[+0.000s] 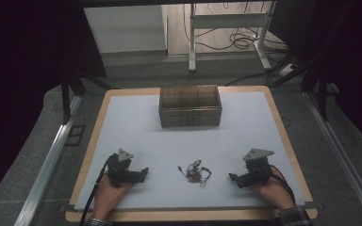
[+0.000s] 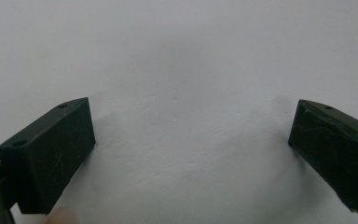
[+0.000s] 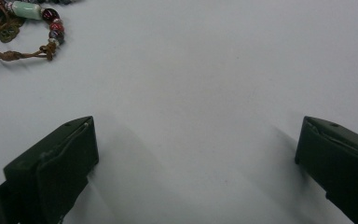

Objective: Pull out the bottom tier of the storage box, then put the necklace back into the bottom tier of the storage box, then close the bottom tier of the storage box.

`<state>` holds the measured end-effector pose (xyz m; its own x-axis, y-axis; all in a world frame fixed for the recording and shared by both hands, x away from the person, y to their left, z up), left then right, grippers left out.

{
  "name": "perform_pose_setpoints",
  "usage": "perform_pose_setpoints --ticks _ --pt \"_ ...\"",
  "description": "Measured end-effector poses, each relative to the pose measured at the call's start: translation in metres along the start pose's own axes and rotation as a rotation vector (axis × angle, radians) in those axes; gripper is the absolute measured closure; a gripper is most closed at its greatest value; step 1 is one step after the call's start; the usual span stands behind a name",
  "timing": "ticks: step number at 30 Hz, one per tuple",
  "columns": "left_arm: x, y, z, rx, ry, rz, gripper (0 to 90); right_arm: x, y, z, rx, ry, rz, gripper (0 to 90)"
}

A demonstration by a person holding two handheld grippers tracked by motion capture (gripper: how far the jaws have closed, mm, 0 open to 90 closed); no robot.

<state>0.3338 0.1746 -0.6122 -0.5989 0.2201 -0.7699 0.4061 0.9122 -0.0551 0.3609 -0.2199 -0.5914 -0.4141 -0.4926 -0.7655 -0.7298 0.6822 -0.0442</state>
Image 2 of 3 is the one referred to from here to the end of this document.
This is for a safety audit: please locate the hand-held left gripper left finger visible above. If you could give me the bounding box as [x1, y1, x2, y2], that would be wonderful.
[0, 97, 96, 216]

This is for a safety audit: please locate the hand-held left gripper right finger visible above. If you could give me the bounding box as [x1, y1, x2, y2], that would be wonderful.
[288, 99, 358, 215]

